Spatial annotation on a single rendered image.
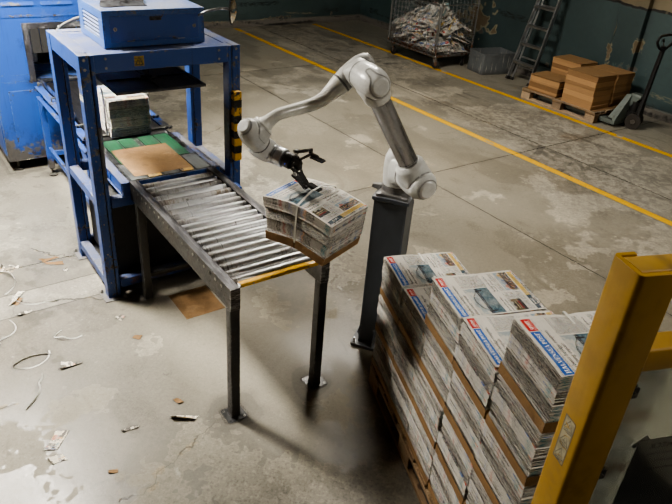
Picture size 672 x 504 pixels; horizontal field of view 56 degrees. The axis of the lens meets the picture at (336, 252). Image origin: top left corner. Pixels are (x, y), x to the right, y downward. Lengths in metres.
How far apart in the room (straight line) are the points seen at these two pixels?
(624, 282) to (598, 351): 0.17
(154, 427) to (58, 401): 0.55
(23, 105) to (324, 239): 3.92
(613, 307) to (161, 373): 2.82
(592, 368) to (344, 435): 2.11
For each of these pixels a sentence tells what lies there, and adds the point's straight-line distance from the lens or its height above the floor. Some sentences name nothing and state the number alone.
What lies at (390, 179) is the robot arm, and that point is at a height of 1.11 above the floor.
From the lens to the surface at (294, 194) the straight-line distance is 2.95.
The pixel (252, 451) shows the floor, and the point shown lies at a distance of 3.30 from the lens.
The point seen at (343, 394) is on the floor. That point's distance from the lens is 3.61.
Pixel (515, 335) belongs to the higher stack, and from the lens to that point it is 2.11.
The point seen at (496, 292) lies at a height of 1.07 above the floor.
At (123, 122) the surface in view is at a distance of 4.73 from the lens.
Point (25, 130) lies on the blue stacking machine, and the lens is 6.28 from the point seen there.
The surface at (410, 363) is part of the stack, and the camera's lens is 3.00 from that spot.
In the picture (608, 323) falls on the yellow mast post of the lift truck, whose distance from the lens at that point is 1.40.
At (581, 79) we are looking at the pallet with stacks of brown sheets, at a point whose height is 0.48.
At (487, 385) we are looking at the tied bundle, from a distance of 2.33.
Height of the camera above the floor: 2.44
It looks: 30 degrees down
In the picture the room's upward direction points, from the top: 5 degrees clockwise
